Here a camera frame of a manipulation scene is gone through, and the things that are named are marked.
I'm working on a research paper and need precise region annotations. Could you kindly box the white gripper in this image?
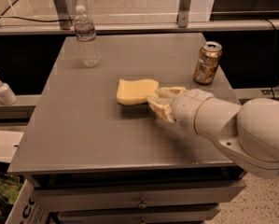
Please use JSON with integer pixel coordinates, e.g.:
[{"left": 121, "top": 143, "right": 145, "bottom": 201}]
[{"left": 147, "top": 87, "right": 214, "bottom": 133}]

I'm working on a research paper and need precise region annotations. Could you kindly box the yellow sponge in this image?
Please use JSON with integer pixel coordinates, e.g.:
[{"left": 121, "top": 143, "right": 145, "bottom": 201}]
[{"left": 117, "top": 79, "right": 160, "bottom": 105}]

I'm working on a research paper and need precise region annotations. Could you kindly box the orange soda can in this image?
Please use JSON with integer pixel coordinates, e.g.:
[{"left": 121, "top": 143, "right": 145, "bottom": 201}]
[{"left": 193, "top": 41, "right": 222, "bottom": 85}]

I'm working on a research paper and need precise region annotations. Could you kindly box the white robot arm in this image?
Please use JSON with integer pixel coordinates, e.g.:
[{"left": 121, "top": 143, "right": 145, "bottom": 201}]
[{"left": 147, "top": 87, "right": 279, "bottom": 179}]

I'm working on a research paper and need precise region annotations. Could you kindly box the clear plastic water bottle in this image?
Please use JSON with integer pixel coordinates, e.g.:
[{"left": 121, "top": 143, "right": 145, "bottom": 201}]
[{"left": 74, "top": 5, "right": 100, "bottom": 67}]

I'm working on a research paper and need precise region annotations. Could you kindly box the upper grey drawer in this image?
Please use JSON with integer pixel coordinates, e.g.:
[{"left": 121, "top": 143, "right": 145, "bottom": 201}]
[{"left": 32, "top": 180, "right": 245, "bottom": 212}]

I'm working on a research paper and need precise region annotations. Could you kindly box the grey drawer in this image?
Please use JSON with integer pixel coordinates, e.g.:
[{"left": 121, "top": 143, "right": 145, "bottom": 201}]
[
  {"left": 32, "top": 180, "right": 245, "bottom": 212},
  {"left": 60, "top": 204, "right": 220, "bottom": 224}
]

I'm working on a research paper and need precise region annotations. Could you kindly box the grey drawer cabinet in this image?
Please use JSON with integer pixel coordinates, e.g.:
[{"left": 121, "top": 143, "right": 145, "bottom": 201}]
[{"left": 7, "top": 32, "right": 249, "bottom": 224}]

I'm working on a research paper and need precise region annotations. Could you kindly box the lower grey drawer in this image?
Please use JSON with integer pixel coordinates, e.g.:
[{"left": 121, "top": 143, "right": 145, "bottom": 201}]
[{"left": 60, "top": 204, "right": 220, "bottom": 224}]

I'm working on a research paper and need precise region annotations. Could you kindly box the white pump dispenser bottle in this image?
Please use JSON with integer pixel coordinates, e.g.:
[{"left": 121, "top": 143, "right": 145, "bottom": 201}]
[{"left": 0, "top": 80, "right": 17, "bottom": 105}]

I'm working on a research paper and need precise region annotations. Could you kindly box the white paper sheet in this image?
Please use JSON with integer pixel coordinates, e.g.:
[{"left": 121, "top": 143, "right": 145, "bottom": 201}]
[{"left": 0, "top": 131, "right": 23, "bottom": 163}]

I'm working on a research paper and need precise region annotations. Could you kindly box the white cardboard box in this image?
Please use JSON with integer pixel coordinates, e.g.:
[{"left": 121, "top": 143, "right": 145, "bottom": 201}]
[{"left": 6, "top": 180, "right": 49, "bottom": 224}]

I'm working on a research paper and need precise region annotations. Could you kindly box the green snack bag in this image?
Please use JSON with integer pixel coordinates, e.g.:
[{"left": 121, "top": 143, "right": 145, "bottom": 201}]
[{"left": 0, "top": 174, "right": 24, "bottom": 224}]

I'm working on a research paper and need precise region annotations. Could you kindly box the metal railing frame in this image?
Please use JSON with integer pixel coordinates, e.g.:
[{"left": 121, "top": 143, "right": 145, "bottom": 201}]
[{"left": 0, "top": 0, "right": 279, "bottom": 35}]

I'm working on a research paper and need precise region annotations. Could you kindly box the black cable on ledge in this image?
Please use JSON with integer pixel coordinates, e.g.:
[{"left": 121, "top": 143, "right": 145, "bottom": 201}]
[{"left": 0, "top": 14, "right": 74, "bottom": 24}]

